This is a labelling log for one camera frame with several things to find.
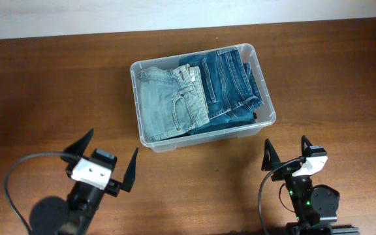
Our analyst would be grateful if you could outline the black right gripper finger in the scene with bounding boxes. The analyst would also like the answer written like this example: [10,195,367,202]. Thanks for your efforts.
[261,138,281,171]
[301,135,313,156]

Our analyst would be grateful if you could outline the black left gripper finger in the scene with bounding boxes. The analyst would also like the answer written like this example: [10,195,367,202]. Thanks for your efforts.
[60,129,94,163]
[120,148,138,193]

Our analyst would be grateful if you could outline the dark blue jeans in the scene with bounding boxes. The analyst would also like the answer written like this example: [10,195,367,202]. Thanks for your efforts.
[179,47,264,135]

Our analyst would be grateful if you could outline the light blue jeans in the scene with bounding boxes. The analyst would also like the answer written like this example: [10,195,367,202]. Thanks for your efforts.
[137,64,210,142]

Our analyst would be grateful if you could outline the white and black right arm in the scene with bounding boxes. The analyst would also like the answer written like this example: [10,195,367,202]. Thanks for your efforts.
[258,136,360,235]

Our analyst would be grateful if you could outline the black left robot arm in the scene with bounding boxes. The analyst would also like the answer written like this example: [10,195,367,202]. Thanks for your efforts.
[29,130,138,234]

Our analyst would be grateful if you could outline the clear plastic storage container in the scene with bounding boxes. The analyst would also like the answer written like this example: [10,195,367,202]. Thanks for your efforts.
[130,43,276,153]

